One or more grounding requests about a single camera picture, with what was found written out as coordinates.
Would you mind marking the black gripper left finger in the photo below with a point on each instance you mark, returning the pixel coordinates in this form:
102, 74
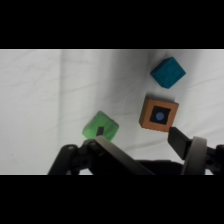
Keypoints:
115, 156

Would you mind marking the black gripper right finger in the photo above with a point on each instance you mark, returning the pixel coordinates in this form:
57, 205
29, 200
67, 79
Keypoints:
186, 146

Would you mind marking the green triangle block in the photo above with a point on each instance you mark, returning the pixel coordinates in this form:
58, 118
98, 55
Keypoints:
100, 126

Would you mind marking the orange box with blue dot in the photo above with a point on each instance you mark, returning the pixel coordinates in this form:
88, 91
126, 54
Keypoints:
159, 114

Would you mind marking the teal cube block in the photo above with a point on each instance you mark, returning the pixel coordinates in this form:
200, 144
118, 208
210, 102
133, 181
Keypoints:
167, 72

